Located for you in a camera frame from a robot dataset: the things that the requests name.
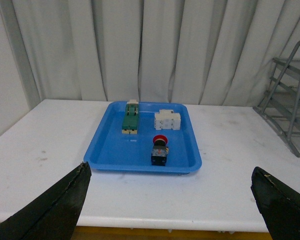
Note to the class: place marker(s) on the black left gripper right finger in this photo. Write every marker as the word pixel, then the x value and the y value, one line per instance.
pixel 278 204

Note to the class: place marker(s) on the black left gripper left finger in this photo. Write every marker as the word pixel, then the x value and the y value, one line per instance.
pixel 54 214

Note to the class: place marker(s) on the red emergency stop button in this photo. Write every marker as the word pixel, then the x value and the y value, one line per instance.
pixel 160 150

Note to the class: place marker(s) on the silver mesh tray rack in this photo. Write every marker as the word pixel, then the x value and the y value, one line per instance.
pixel 280 106

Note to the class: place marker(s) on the blue plastic tray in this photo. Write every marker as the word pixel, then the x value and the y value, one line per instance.
pixel 111 150

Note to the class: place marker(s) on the white circuit breaker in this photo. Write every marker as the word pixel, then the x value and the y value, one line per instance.
pixel 167 119

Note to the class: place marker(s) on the white curtain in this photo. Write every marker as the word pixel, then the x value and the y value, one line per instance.
pixel 201 52

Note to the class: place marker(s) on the green knife switch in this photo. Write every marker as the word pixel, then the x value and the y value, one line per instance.
pixel 131 118

